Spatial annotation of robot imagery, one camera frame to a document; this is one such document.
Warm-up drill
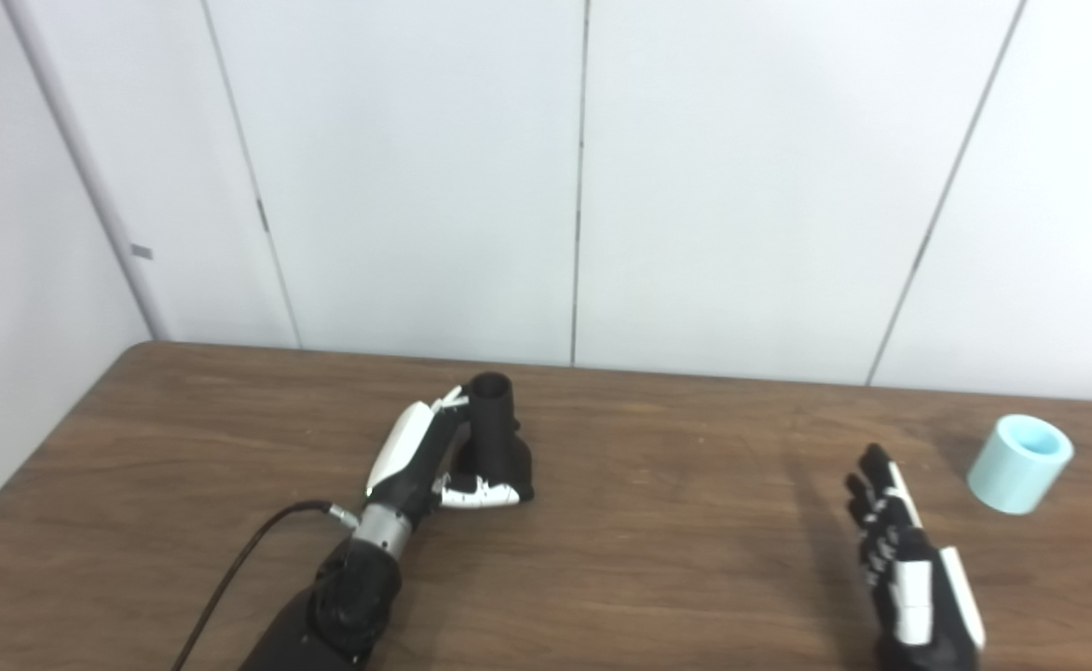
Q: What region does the white and black right hand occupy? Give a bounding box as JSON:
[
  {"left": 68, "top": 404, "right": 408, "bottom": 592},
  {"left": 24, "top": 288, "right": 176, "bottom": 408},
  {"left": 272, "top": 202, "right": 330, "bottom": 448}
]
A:
[{"left": 844, "top": 443, "right": 987, "bottom": 671}]

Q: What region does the light-blue short hose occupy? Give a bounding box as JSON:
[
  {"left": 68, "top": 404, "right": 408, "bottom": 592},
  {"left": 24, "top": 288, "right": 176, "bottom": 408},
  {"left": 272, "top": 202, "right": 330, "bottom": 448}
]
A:
[{"left": 966, "top": 415, "right": 1075, "bottom": 515}]

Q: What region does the white and black left hand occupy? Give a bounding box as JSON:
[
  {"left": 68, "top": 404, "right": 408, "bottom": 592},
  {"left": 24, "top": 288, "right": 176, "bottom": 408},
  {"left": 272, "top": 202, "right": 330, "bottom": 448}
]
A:
[{"left": 364, "top": 385, "right": 521, "bottom": 537}]

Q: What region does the black funnel-shaped nozzle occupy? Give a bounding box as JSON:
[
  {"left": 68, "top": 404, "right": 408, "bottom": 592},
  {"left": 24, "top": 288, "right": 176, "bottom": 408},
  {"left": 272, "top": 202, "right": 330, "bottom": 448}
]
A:
[{"left": 453, "top": 372, "right": 536, "bottom": 504}]

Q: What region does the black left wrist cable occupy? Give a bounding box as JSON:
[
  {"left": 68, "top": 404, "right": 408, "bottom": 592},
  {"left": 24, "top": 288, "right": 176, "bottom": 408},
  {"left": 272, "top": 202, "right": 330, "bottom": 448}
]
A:
[{"left": 171, "top": 500, "right": 361, "bottom": 671}]

